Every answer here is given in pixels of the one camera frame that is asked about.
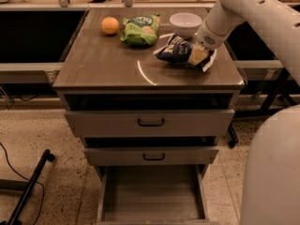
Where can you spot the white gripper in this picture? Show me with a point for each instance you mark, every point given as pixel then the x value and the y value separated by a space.
pixel 207 38

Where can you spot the blue chip bag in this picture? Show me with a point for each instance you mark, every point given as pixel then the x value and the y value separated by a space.
pixel 177 51

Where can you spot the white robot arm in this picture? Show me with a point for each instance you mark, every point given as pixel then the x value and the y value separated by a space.
pixel 271 188

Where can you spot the green chip bag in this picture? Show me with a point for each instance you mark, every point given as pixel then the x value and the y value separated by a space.
pixel 141 31

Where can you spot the grey drawer cabinet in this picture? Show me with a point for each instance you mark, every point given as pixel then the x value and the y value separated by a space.
pixel 103 74

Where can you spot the top drawer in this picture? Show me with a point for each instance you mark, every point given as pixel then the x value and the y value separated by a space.
pixel 150 123

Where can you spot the drawer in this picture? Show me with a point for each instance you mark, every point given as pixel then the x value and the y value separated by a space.
pixel 150 156
pixel 153 195
pixel 150 123

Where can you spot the middle drawer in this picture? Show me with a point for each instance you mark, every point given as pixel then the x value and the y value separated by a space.
pixel 150 156

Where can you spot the bottom drawer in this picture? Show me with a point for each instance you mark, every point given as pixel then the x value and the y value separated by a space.
pixel 153 195

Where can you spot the white bowl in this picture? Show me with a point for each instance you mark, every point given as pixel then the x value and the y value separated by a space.
pixel 185 25

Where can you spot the black cabinet leg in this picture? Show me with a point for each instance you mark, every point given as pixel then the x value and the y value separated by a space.
pixel 234 139

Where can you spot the orange fruit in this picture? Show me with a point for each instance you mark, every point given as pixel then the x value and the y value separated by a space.
pixel 109 25

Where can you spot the black floor stand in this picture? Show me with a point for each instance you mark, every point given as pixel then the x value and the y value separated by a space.
pixel 25 187

